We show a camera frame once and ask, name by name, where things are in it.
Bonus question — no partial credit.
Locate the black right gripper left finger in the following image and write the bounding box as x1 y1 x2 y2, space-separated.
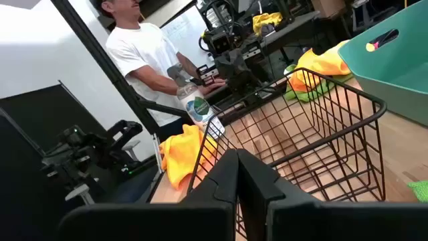
56 148 240 241

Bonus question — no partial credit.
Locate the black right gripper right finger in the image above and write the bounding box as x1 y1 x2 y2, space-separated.
237 149 428 241

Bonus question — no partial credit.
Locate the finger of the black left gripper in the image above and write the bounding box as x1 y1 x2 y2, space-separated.
196 64 221 87
242 45 264 62

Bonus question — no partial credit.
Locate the orange microfiber towel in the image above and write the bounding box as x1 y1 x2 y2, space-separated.
296 39 352 77
158 123 219 191

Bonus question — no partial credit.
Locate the green microfiber towel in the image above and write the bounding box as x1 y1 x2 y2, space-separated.
283 63 354 103
407 179 428 204

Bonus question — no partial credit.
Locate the clear spray bottle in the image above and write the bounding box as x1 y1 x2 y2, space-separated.
166 62 226 139

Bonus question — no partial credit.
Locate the yellow cloth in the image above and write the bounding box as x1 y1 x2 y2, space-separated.
252 12 284 36

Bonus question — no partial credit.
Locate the whiteboard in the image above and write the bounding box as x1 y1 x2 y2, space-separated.
160 5 215 68

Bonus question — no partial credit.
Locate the dark grey work table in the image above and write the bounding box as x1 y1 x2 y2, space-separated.
203 9 322 101

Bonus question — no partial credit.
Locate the person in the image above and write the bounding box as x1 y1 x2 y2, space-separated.
95 0 227 141

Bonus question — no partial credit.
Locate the cardboard box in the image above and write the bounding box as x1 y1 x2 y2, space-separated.
310 0 347 19

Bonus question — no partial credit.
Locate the teal plastic basket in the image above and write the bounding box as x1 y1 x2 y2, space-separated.
337 0 428 127

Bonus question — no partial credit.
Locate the black partition panel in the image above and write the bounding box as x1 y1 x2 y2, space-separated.
0 80 111 241

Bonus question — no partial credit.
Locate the black wire basket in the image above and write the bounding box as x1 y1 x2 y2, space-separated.
186 66 388 240

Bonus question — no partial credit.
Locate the black metal rig frame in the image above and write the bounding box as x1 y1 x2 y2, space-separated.
49 0 195 202

